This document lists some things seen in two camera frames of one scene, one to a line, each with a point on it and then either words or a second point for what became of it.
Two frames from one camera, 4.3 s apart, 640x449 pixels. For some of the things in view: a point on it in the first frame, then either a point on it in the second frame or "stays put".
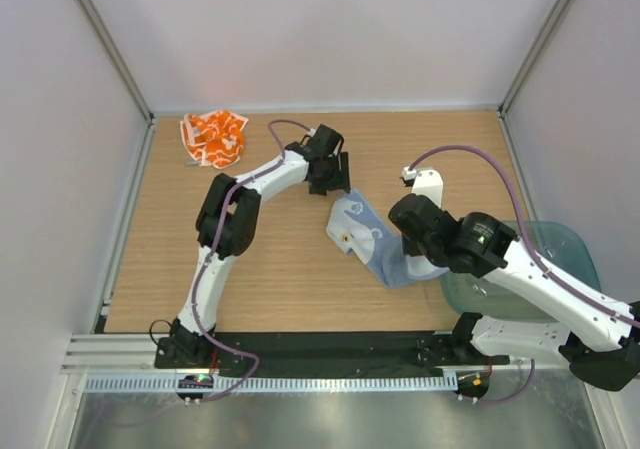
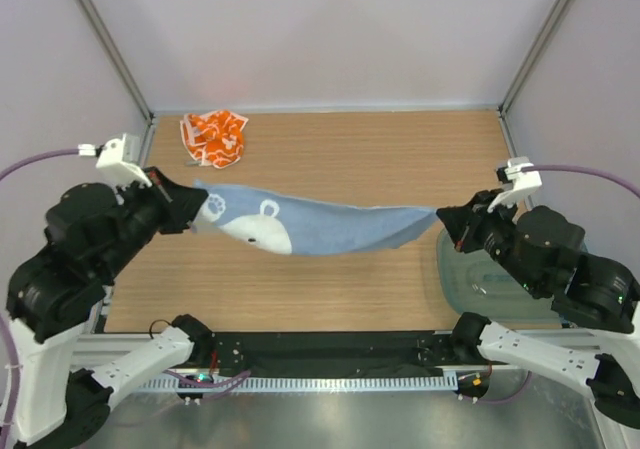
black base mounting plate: (324, 355) stays put
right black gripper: (408, 247) → (461, 221)
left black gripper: (342, 182) → (183, 203)
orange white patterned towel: (214, 138) stays put
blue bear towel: (355, 228) → (298, 226)
